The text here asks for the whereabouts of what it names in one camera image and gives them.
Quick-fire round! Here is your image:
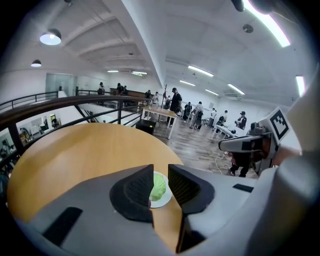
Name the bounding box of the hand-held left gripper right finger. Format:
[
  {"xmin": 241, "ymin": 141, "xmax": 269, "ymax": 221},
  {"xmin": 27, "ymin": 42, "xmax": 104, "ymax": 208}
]
[{"xmin": 167, "ymin": 163, "xmax": 258, "ymax": 254}]

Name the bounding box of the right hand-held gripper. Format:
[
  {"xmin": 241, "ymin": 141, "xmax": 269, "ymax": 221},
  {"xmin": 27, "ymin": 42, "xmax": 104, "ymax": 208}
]
[{"xmin": 218, "ymin": 106, "xmax": 292, "ymax": 176}]

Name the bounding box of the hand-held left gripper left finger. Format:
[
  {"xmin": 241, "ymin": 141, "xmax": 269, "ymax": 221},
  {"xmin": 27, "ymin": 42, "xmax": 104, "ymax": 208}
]
[{"xmin": 14, "ymin": 164, "xmax": 166, "ymax": 256}]

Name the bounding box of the white round dish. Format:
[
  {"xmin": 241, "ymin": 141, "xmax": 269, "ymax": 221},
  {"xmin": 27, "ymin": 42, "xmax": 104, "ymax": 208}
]
[{"xmin": 149, "ymin": 170, "xmax": 173, "ymax": 209}]

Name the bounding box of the green cabbage vegetable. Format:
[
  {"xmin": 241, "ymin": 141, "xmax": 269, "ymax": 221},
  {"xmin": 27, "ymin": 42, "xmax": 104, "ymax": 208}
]
[{"xmin": 149, "ymin": 173, "xmax": 168, "ymax": 202}]

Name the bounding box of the person's right forearm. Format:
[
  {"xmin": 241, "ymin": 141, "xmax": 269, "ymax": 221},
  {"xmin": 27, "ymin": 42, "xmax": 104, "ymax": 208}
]
[{"xmin": 273, "ymin": 146, "xmax": 305, "ymax": 168}]

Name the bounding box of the white table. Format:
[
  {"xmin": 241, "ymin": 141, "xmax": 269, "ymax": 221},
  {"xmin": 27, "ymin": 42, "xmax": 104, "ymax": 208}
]
[{"xmin": 210, "ymin": 124, "xmax": 248, "ymax": 141}]

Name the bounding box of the white-legged wooden top table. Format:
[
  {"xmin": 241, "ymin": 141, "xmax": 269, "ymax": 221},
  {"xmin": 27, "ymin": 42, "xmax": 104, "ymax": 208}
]
[{"xmin": 141, "ymin": 105, "xmax": 179, "ymax": 140}]

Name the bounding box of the wooden coat rack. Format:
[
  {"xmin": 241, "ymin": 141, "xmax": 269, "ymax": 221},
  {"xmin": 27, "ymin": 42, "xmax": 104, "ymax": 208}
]
[{"xmin": 161, "ymin": 83, "xmax": 170, "ymax": 110}]

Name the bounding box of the black box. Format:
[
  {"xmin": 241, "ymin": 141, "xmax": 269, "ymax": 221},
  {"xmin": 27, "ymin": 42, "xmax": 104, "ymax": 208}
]
[{"xmin": 135, "ymin": 118, "xmax": 157, "ymax": 136}]

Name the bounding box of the dark metal railing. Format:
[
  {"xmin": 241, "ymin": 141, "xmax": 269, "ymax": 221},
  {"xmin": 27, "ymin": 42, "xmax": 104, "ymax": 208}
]
[{"xmin": 0, "ymin": 87, "xmax": 154, "ymax": 181}]

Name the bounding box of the long curved ceiling light strip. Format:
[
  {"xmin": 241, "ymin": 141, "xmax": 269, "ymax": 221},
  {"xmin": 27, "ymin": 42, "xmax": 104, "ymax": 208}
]
[{"xmin": 241, "ymin": 0, "xmax": 292, "ymax": 48}]

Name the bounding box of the large dome pendant lamp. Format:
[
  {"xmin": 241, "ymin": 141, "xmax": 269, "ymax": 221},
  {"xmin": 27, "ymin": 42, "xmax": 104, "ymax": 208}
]
[{"xmin": 39, "ymin": 28, "xmax": 62, "ymax": 46}]

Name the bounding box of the white floor cable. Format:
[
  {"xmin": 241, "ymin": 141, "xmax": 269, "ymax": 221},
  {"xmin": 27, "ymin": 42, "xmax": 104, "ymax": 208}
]
[{"xmin": 212, "ymin": 151, "xmax": 235, "ymax": 176}]

